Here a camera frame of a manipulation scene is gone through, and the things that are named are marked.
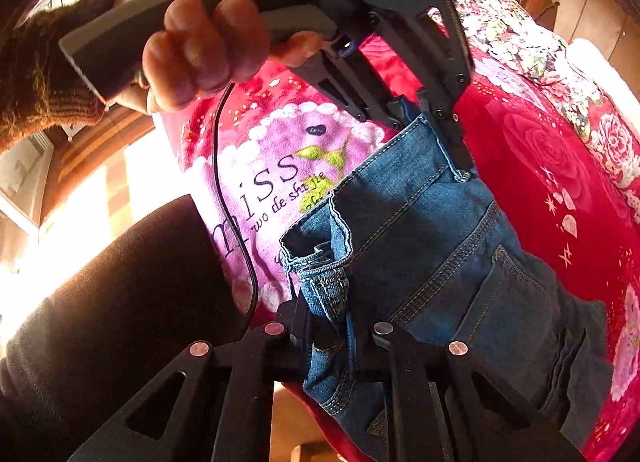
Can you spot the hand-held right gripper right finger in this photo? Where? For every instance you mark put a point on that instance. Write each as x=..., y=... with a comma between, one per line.
x=395, y=357

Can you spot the wooden wardrobe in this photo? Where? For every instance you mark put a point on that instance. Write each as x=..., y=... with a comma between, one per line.
x=595, y=7

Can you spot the white fleece blanket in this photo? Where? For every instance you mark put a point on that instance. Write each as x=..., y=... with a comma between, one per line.
x=600, y=62

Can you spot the person's left hand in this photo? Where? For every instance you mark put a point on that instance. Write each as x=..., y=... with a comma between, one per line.
x=200, y=52

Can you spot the blue denim pants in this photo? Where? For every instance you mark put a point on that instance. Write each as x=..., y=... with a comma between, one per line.
x=425, y=222

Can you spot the red rose print blanket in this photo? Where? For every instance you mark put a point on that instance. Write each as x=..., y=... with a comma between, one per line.
x=525, y=142

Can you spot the person's leg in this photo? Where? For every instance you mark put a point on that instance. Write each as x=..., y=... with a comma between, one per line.
x=125, y=302

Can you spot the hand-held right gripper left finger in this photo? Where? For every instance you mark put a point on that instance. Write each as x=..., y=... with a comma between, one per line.
x=287, y=337

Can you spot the person's left forearm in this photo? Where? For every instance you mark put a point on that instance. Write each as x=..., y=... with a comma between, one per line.
x=40, y=77

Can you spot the brown hanging coat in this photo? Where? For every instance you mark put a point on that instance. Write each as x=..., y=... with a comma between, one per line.
x=532, y=0

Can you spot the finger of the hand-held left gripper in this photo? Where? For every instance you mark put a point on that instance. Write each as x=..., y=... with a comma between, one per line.
x=452, y=87
x=370, y=97

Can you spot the floral quilt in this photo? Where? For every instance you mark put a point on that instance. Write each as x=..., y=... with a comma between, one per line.
x=520, y=47

